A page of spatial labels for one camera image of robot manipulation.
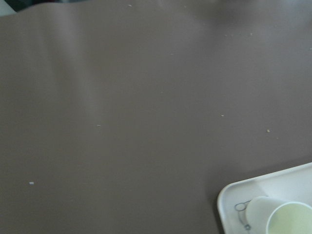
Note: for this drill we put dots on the cream plastic cup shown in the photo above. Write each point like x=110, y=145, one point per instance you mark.
x=267, y=215

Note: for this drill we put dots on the beige rabbit tray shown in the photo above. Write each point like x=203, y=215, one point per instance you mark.
x=293, y=184

